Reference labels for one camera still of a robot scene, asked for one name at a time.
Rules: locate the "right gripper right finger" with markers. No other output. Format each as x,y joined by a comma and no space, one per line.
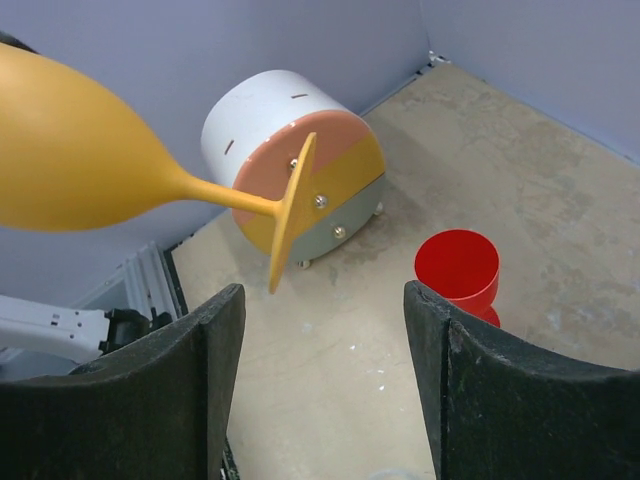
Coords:
498,407

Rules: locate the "clear wine glass standing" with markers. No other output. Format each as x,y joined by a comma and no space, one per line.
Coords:
394,473

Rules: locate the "orange plastic goblet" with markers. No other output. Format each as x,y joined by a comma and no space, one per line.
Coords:
74,156

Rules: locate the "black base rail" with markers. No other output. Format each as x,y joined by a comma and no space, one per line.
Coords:
141,282

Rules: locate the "white cylinder with orange lid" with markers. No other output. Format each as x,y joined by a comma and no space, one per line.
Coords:
251,139

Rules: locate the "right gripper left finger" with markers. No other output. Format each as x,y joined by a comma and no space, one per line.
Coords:
157,408

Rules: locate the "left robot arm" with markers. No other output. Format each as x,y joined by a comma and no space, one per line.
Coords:
73,334

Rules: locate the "red plastic goblet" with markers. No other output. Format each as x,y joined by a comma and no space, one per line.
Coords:
462,266

